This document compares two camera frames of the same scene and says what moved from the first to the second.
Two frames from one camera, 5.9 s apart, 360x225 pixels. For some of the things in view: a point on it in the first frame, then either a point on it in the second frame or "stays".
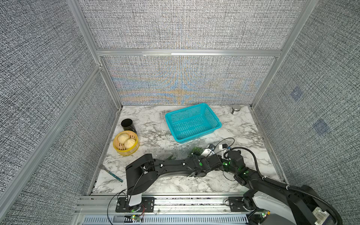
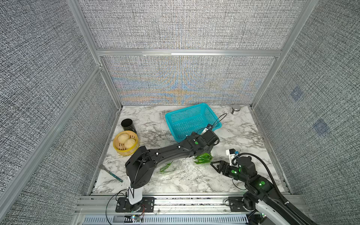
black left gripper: [197, 156] to [195, 136]
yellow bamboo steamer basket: [126, 142] stays
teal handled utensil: [101, 166] stays
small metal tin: [235, 109] stays
